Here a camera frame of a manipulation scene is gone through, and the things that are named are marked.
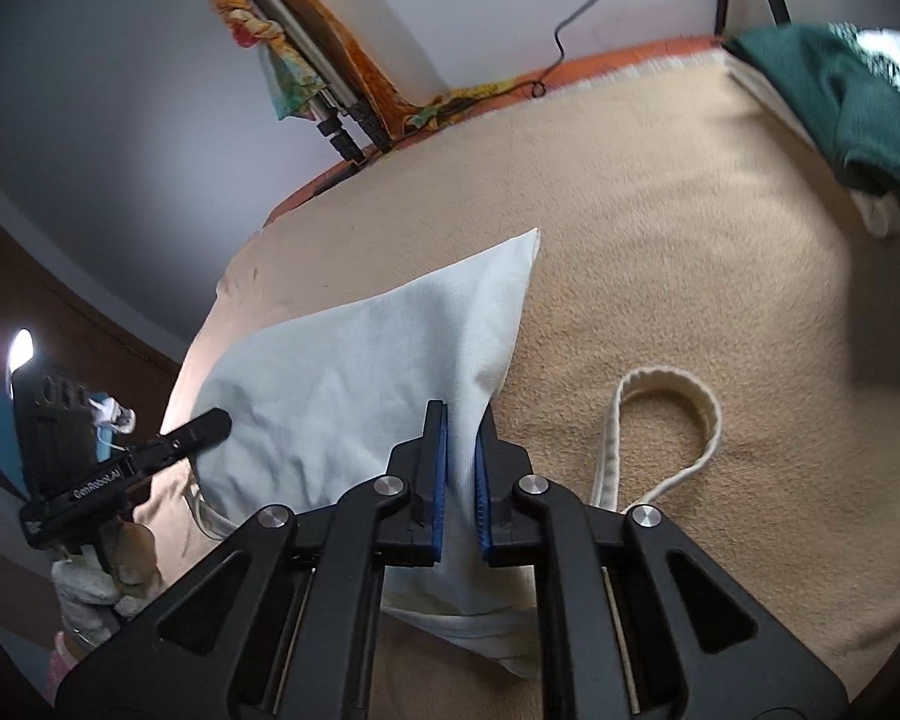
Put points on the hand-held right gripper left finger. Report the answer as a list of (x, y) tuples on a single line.
[(439, 465)]

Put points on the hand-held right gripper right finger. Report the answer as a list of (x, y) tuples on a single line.
[(484, 495)]

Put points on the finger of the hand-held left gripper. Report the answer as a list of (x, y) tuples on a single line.
[(195, 431)]

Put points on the white tank top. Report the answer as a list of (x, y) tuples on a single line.
[(345, 390)]

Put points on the person's left forearm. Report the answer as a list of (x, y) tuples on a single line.
[(61, 664)]

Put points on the person's left hand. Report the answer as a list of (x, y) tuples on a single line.
[(90, 585)]

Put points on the white clip lamp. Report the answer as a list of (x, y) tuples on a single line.
[(21, 349)]

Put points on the tan blanket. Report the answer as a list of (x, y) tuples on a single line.
[(682, 240)]

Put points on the folded silver tripod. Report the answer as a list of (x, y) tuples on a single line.
[(300, 37)]

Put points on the folded white mesh garment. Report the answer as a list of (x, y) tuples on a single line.
[(889, 214)]

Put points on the folded green garment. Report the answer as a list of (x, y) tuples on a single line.
[(817, 82)]

